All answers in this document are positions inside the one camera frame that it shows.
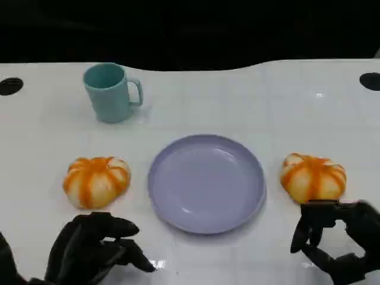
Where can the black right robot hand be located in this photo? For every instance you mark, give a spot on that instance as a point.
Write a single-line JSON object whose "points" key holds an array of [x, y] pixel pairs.
{"points": [[359, 231]]}

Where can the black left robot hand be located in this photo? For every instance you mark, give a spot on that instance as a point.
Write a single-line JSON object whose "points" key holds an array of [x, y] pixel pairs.
{"points": [[77, 252]]}

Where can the orange and white toy bread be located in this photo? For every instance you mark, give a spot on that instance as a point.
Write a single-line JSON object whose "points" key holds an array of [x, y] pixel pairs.
{"points": [[96, 181], [314, 178]]}

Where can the lilac plate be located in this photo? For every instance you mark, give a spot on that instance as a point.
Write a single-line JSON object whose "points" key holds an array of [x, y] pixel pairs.
{"points": [[206, 184]]}

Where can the pale green mug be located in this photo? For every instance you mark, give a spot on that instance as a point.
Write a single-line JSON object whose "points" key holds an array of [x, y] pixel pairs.
{"points": [[108, 98]]}

